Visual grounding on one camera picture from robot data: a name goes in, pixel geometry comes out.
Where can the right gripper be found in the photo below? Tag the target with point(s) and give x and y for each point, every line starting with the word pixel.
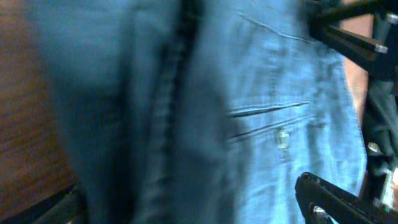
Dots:
pixel 378 56

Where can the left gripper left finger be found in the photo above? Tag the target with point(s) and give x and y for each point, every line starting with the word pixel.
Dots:
pixel 66 206

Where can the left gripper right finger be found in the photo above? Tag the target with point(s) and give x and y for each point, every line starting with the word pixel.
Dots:
pixel 323 202

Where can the blue denim shorts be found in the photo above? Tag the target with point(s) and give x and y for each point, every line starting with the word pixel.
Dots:
pixel 196 112

